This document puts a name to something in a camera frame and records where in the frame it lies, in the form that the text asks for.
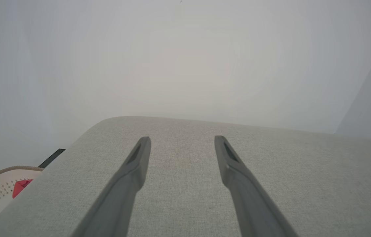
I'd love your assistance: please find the red cloth item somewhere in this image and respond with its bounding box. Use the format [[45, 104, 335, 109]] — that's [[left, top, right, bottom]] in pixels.
[[12, 179, 34, 199]]

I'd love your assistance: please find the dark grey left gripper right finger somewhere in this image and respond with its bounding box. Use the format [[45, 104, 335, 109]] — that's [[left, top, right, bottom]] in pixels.
[[214, 135, 299, 237]]

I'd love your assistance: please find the black strip by wall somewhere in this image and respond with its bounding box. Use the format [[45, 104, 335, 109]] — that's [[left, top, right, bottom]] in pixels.
[[38, 149, 65, 168]]

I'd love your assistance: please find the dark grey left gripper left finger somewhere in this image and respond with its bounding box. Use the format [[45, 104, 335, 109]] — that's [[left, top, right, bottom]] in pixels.
[[70, 137, 151, 237]]

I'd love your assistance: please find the grey fabric sofa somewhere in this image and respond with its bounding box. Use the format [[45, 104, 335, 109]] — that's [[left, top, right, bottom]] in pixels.
[[0, 116, 371, 237]]

